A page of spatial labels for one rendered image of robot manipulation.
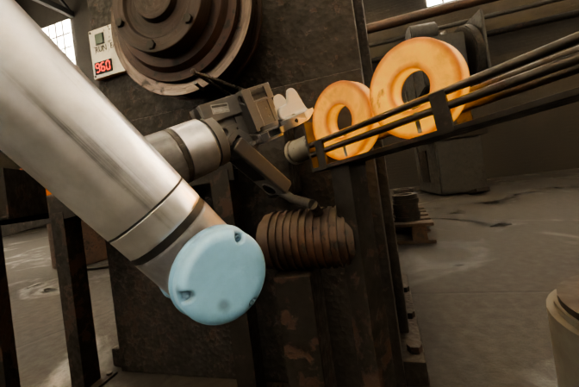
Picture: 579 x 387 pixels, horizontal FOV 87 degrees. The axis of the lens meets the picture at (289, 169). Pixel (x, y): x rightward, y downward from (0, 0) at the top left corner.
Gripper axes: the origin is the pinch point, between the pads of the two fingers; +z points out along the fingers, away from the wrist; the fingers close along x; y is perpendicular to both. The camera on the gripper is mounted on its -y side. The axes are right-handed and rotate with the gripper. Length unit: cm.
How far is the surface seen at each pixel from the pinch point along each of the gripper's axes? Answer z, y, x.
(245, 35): 15.4, 24.4, 27.5
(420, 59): 8.9, 1.7, -17.6
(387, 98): 7.6, -2.2, -11.1
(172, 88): -1, 20, 47
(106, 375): -49, -58, 89
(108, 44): -1, 48, 83
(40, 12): 173, 556, 1112
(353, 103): 7.9, -1.2, -4.1
